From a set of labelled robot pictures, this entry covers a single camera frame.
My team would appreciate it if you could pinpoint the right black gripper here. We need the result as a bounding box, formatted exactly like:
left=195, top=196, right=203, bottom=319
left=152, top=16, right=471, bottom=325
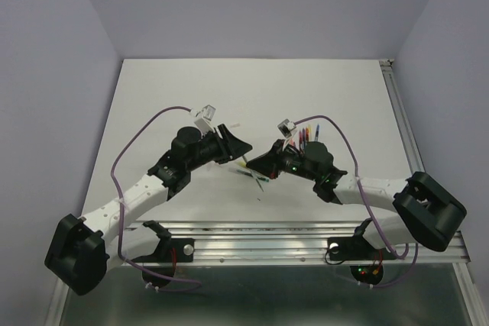
left=245, top=139, right=319, bottom=182

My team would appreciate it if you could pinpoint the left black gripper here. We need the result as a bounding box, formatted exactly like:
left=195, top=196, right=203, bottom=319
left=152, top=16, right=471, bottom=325
left=187, top=124, right=252, bottom=172

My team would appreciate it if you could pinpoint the green black pen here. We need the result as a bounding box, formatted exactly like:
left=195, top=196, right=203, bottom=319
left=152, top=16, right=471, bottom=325
left=236, top=169, right=270, bottom=182

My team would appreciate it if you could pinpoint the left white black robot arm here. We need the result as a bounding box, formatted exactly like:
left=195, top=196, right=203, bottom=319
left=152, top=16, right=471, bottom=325
left=44, top=124, right=252, bottom=295

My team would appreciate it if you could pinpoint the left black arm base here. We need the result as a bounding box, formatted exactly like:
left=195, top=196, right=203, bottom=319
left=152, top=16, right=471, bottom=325
left=123, top=221, right=195, bottom=291

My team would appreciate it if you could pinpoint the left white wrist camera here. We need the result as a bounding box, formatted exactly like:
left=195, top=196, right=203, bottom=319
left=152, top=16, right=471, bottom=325
left=189, top=105, right=215, bottom=135

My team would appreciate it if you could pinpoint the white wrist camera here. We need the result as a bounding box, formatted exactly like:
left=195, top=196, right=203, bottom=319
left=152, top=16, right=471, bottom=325
left=189, top=105, right=215, bottom=135
left=277, top=119, right=297, bottom=148

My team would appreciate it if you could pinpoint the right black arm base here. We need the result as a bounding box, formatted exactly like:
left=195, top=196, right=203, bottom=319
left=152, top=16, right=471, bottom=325
left=324, top=219, right=394, bottom=288

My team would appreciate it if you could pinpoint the grey white slim pen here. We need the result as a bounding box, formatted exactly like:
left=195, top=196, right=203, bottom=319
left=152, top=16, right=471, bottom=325
left=242, top=155, right=264, bottom=192

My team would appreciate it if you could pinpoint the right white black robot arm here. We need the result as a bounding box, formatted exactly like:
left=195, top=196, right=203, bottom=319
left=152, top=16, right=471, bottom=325
left=246, top=140, right=467, bottom=261

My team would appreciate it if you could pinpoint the aluminium rail frame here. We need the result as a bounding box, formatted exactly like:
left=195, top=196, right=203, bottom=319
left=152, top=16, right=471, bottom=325
left=46, top=221, right=488, bottom=325

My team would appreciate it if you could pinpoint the yellow highlighter pen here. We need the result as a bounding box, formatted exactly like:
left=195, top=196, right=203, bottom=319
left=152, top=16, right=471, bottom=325
left=306, top=124, right=314, bottom=142

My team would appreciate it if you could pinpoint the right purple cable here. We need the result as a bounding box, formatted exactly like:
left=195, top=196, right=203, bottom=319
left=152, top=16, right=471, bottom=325
left=293, top=114, right=419, bottom=290

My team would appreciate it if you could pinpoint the right side aluminium rail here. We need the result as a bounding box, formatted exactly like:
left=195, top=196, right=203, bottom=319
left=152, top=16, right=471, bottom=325
left=379, top=60, right=425, bottom=173

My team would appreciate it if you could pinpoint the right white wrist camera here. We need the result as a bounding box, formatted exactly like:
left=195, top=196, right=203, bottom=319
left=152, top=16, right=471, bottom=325
left=277, top=119, right=297, bottom=148

